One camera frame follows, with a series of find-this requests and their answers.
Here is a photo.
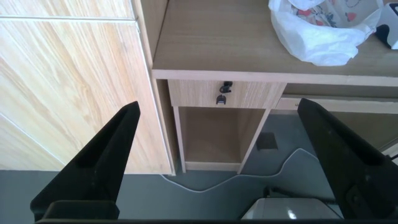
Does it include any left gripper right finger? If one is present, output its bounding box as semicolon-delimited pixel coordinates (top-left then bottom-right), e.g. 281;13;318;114
297;98;398;220

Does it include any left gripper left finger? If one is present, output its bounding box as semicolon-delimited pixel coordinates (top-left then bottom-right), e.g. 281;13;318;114
30;100;141;222

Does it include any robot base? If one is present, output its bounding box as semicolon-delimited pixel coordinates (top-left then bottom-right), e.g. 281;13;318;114
239;185;345;220

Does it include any white plastic shopping bag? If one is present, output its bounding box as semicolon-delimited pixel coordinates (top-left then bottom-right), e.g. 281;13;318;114
268;0;384;67

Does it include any white barcode scanner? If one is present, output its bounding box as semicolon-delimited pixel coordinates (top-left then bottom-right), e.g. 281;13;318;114
374;2;398;50

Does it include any wooden keyboard tray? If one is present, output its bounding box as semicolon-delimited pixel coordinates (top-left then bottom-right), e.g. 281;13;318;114
274;94;398;115

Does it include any black floor socket cover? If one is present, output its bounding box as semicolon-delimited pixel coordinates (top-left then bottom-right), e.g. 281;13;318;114
256;132;279;151

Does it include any wooden drawer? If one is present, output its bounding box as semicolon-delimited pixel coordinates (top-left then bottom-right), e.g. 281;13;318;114
167;79;287;110

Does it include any wooden counter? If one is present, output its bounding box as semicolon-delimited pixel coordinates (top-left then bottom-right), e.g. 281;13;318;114
0;0;398;175

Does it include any white cable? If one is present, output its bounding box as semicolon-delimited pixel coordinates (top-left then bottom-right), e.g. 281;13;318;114
160;147;320;194

